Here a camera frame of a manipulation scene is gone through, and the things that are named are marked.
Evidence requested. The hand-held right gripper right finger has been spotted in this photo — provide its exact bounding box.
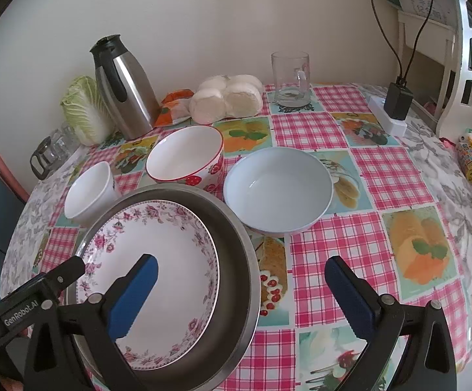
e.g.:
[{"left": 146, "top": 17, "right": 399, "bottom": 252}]
[{"left": 324, "top": 256, "right": 458, "bottom": 391}]

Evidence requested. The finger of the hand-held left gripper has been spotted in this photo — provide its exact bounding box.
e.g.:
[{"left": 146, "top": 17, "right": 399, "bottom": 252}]
[{"left": 42, "top": 256, "right": 87, "bottom": 294}]

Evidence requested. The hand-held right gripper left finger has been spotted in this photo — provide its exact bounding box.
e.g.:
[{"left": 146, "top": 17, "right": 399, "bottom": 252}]
[{"left": 23, "top": 253, "right": 159, "bottom": 391}]

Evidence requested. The round floral rim plate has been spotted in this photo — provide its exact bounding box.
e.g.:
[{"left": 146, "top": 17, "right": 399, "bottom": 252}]
[{"left": 76, "top": 199, "right": 221, "bottom": 371}]

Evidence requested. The plain white bowl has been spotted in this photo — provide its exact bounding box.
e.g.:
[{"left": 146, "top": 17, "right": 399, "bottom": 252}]
[{"left": 64, "top": 161, "right": 116, "bottom": 225}]

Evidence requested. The white bowl with pink print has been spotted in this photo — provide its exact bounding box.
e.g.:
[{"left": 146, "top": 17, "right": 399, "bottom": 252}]
[{"left": 223, "top": 147, "right": 334, "bottom": 237}]

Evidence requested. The strawberry print bowl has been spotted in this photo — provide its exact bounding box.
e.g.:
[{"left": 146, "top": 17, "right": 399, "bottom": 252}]
[{"left": 145, "top": 125, "right": 225, "bottom": 196}]

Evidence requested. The pink checkered tablecloth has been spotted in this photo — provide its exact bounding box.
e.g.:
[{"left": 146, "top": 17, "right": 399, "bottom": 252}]
[{"left": 36, "top": 82, "right": 470, "bottom": 391}]

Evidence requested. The clear drinking glass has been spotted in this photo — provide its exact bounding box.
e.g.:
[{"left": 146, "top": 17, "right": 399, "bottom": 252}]
[{"left": 52, "top": 124, "right": 82, "bottom": 151}]

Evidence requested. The napa cabbage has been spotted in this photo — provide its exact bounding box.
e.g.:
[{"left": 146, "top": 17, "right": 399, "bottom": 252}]
[{"left": 60, "top": 75, "right": 116, "bottom": 146}]

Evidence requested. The white power strip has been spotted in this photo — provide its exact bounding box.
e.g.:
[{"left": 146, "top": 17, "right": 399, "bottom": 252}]
[{"left": 368, "top": 95, "right": 408, "bottom": 136}]

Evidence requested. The orange snack packet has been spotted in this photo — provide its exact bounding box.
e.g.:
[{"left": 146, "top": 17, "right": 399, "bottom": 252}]
[{"left": 154, "top": 89, "right": 196, "bottom": 127}]

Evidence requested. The stainless steel thermos jug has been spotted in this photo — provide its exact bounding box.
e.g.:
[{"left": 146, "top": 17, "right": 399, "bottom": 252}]
[{"left": 89, "top": 35, "right": 160, "bottom": 141}]

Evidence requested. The white carved chair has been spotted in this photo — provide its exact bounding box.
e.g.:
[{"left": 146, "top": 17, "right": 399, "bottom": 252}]
[{"left": 435, "top": 0, "right": 472, "bottom": 143}]

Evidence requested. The bag of steamed buns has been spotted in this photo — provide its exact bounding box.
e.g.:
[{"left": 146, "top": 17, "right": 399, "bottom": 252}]
[{"left": 189, "top": 74, "right": 264, "bottom": 125}]

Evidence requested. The clear glass mug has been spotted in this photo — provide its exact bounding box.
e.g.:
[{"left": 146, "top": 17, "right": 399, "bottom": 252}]
[{"left": 271, "top": 51, "right": 312, "bottom": 109}]

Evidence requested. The white wooden rack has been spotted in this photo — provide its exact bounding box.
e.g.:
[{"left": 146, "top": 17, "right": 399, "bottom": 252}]
[{"left": 396, "top": 8, "right": 457, "bottom": 102}]

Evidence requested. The glass pot with black handle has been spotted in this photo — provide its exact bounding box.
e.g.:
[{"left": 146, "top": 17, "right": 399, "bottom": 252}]
[{"left": 30, "top": 134, "right": 71, "bottom": 180}]

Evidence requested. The black cable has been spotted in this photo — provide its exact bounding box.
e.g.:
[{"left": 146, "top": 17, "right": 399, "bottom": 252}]
[{"left": 370, "top": 0, "right": 438, "bottom": 84}]

